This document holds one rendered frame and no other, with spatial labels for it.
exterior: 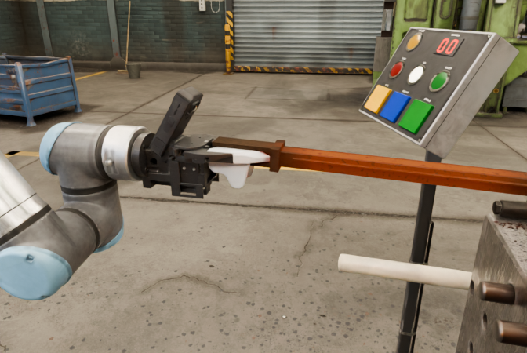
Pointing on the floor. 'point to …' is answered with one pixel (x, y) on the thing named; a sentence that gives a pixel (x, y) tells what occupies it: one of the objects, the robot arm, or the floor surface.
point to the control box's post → (417, 257)
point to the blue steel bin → (36, 85)
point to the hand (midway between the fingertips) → (263, 151)
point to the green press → (461, 12)
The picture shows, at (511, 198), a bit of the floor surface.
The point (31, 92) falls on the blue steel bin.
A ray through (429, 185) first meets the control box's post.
